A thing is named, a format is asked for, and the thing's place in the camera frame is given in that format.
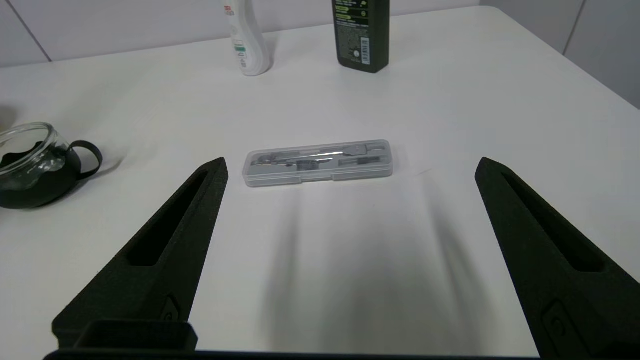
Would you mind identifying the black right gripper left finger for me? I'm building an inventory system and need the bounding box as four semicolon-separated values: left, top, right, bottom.
51;157;229;351

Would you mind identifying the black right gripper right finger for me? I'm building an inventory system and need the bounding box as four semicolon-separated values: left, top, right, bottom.
475;156;640;360

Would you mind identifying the glass cup with black sleeve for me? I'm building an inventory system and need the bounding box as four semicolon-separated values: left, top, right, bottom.
0;122;104;210

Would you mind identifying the clear plastic case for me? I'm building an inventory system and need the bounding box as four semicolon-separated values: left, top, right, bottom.
242;139;394;188

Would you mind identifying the metal drawing compass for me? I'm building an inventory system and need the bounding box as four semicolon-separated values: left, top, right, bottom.
251;144;387;171

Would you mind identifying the white plastic bottle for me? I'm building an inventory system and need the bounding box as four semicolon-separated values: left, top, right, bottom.
223;0;272;77

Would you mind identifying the dark green pump bottle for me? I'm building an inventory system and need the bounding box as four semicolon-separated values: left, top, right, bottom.
331;0;391;74

